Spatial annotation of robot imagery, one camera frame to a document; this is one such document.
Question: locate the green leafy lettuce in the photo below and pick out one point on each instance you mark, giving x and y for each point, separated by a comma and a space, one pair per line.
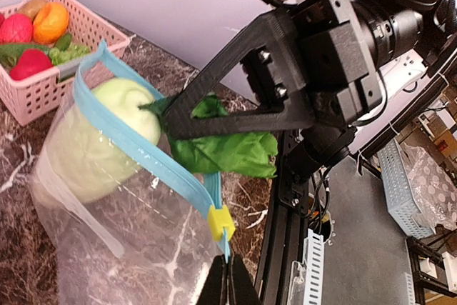
248, 153

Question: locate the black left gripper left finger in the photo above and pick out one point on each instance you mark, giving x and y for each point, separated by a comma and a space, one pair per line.
215, 289

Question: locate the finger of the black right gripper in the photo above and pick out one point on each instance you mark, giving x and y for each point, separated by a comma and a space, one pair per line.
242, 83

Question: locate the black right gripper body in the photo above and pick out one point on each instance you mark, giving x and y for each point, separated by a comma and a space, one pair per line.
343, 82

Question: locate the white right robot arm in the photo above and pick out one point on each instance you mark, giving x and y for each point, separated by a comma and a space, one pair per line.
391, 28

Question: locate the light blue storage basket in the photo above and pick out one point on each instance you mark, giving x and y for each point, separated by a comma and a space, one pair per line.
397, 189

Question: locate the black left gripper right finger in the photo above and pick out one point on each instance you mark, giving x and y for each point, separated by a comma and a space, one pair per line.
240, 288

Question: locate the red apple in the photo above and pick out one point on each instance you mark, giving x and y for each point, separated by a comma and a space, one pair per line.
17, 28

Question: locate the orange tangerine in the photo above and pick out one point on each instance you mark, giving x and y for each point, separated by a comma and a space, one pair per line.
50, 23

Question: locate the red strawberry toy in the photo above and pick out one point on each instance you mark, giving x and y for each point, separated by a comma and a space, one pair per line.
31, 62

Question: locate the green grapes toy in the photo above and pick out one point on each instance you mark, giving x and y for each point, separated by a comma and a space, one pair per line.
74, 51

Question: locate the brown potato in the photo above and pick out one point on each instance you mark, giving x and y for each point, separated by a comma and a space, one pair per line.
32, 8

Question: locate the black front frame rail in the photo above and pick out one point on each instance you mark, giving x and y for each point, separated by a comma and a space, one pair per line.
285, 227

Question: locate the green cucumber toy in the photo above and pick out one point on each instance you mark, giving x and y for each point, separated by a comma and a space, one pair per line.
10, 53

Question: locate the pink plastic basket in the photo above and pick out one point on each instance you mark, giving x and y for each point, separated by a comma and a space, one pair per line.
29, 99

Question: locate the grey slotted cable duct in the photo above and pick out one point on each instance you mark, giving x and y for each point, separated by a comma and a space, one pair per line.
305, 284

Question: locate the clear zip top bag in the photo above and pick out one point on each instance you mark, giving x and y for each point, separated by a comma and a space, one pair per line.
152, 239

